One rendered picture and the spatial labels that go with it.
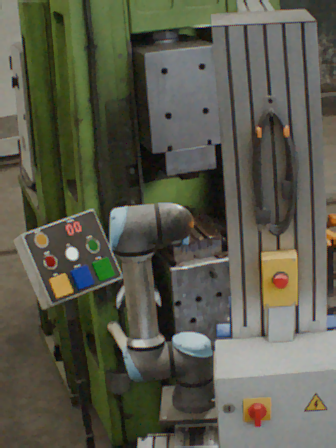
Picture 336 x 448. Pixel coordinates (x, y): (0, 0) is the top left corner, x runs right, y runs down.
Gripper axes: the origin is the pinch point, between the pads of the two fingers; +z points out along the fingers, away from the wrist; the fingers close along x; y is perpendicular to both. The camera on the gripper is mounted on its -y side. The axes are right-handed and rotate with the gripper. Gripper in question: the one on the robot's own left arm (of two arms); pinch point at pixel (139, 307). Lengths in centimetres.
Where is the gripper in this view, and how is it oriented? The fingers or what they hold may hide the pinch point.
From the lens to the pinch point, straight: 330.9
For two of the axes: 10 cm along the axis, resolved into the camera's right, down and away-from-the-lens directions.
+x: 10.0, -0.6, -0.6
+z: 0.8, 9.4, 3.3
